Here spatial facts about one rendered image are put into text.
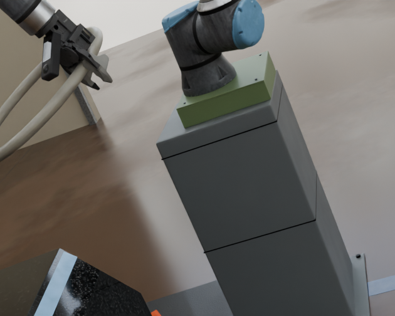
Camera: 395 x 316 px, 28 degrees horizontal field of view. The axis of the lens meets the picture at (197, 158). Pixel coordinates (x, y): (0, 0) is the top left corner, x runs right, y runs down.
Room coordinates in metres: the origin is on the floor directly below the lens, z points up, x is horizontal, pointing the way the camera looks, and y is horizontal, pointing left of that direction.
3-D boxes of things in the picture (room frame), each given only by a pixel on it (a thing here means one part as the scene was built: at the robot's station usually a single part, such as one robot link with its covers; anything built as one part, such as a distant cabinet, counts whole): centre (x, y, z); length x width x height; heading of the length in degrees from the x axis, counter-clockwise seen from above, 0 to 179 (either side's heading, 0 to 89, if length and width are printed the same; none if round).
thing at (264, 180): (2.59, -0.14, 0.43); 0.50 x 0.50 x 0.85; 73
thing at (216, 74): (2.58, -0.14, 0.98); 0.19 x 0.19 x 0.10
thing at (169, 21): (2.57, -0.15, 1.11); 0.17 x 0.15 x 0.18; 44
